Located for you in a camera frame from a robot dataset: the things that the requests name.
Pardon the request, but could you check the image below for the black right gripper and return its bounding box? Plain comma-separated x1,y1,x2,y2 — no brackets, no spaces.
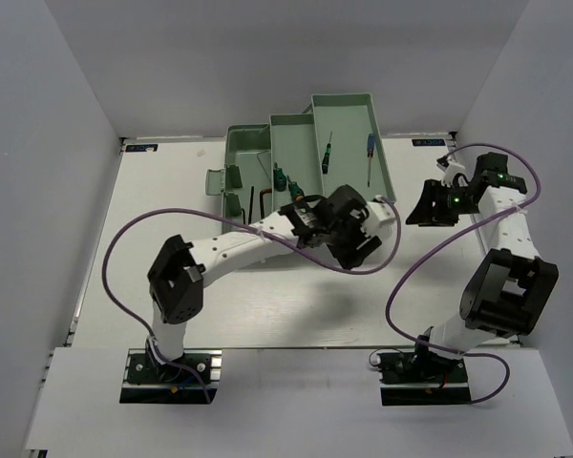
406,178,480,226

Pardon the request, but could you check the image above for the stubby green phillips screwdriver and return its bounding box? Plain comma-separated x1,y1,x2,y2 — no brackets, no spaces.
286,176,305,201

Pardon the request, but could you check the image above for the blue red handled screwdriver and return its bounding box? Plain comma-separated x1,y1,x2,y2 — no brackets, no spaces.
367,133,375,187

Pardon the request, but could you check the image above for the thin black green precision screwdriver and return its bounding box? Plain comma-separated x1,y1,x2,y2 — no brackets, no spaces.
321,133,332,175

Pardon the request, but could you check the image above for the stubby green flathead screwdriver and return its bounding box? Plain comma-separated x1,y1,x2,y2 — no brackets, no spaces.
273,162,287,192

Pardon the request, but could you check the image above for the green toolbox with clear lid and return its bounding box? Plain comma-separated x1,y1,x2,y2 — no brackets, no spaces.
205,94,396,234

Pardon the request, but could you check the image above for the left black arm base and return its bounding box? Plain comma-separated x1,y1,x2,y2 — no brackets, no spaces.
119,344,223,406

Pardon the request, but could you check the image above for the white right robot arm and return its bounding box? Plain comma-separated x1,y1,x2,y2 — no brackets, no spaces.
406,153,559,381

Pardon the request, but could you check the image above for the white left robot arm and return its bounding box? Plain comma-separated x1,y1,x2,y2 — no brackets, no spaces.
147,185,394,381

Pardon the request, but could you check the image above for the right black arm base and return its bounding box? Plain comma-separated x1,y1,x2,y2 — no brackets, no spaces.
369,346,472,406

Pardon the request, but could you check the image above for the blue label sticker right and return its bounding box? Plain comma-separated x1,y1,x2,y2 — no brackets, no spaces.
412,138,446,147

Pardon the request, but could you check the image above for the blue label sticker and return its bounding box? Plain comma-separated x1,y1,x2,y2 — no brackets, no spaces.
412,138,446,147
125,144,159,153

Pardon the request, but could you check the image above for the blue label sticker left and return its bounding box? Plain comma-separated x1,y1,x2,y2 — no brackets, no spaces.
125,144,159,153

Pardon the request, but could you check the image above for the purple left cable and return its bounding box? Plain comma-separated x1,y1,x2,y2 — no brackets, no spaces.
102,195,402,400

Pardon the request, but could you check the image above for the purple cable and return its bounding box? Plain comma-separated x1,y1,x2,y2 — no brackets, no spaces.
102,195,402,400
368,141,543,406

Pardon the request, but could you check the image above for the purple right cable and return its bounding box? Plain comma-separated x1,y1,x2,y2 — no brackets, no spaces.
368,141,543,406

